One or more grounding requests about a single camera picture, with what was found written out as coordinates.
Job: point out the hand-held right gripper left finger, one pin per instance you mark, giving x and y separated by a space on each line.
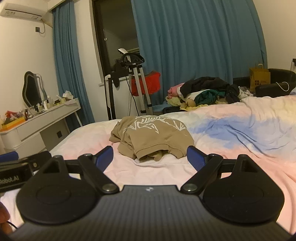
104 157

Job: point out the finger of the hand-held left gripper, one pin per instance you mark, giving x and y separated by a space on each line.
8 156

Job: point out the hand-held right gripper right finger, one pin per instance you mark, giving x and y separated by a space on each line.
195 158

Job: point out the tan printed t-shirt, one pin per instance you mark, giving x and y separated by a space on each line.
150 139

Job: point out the person's left hand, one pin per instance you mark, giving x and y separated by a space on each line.
3 215

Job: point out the orange tray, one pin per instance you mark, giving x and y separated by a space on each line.
16 122

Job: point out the white dressing table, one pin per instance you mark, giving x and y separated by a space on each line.
34 128

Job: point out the pastel tie-dye duvet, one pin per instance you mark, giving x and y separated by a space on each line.
231 129

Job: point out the white black upright stand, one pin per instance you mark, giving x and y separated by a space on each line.
111 102

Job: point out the pale yellow garment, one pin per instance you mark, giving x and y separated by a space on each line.
173 102

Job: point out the light blue cloth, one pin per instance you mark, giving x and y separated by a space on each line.
159 109

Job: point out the dark green garment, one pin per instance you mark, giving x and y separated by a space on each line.
208 96

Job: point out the row of cosmetic bottles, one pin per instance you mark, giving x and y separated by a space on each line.
46 104

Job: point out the wavy black framed mirror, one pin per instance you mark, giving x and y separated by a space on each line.
32 90

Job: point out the pink garment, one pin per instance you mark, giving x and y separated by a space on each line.
174 90

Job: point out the tissue box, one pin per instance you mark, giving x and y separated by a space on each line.
67 96

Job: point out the black garment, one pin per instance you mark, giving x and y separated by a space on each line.
203 84

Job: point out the red cloth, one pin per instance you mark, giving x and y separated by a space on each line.
152 83

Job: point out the silver garment steamer stand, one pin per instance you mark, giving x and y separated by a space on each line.
136 74

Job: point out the narrow blue curtain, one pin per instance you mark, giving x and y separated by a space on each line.
69 69

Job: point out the yellow paper bag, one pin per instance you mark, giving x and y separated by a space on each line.
259 78

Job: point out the black armchair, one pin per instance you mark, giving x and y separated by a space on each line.
272 89

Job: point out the wide blue curtain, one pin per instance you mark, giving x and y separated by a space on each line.
196 41

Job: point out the white air conditioner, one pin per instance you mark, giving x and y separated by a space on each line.
18 10

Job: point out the black wall plug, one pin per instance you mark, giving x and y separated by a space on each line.
37 29

